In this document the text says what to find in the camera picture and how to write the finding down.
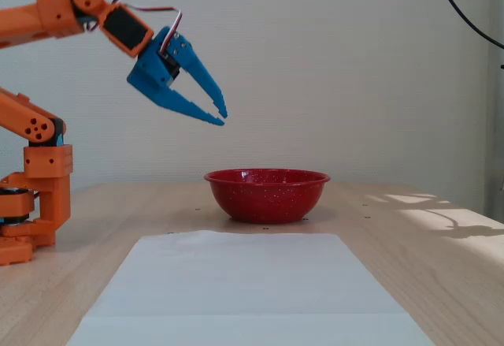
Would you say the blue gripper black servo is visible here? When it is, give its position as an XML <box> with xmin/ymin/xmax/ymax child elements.
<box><xmin>126</xmin><ymin>26</ymin><xmax>229</xmax><ymax>127</ymax></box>

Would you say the orange robot base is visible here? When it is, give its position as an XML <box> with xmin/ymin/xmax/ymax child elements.
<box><xmin>0</xmin><ymin>172</ymin><xmax>72</xmax><ymax>267</ymax></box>

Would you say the red speckled bowl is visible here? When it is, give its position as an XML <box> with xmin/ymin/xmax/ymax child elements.
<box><xmin>203</xmin><ymin>168</ymin><xmax>332</xmax><ymax>225</ymax></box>

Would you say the white paper sheet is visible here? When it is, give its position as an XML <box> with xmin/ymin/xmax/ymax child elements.
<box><xmin>65</xmin><ymin>230</ymin><xmax>436</xmax><ymax>346</ymax></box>

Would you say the white red black servo cable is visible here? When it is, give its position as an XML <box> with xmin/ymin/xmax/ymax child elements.
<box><xmin>112</xmin><ymin>0</ymin><xmax>184</xmax><ymax>54</ymax></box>

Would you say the black hanging cable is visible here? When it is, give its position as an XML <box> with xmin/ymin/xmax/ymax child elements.
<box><xmin>432</xmin><ymin>0</ymin><xmax>504</xmax><ymax>50</ymax></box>

